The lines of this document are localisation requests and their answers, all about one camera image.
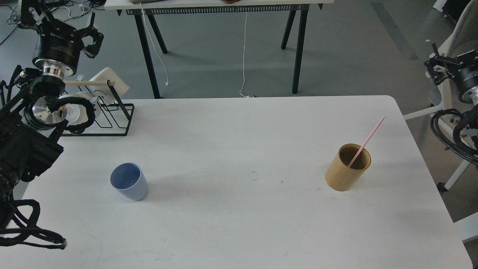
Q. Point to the blue plastic cup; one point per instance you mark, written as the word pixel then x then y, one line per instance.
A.
pixel 130 181

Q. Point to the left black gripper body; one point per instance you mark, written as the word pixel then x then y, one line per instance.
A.
pixel 57 44

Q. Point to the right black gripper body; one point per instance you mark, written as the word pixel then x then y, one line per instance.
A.
pixel 463 71

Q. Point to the pink chopstick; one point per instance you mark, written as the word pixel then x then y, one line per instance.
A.
pixel 359 151

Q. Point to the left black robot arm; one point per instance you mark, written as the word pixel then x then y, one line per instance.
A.
pixel 34 116

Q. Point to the black wire dish rack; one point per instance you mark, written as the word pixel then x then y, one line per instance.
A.
pixel 115 115

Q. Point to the white office chair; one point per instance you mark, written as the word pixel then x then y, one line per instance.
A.
pixel 463 39

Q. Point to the white mug on rack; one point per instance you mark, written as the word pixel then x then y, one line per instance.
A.
pixel 77 114

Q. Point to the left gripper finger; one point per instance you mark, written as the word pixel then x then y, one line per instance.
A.
pixel 92 31
pixel 92 50

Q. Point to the bamboo cylinder holder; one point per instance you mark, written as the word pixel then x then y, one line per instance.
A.
pixel 339 175

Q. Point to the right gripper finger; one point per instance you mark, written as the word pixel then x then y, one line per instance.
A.
pixel 435 60

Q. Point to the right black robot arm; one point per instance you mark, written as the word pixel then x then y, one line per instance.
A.
pixel 467 120

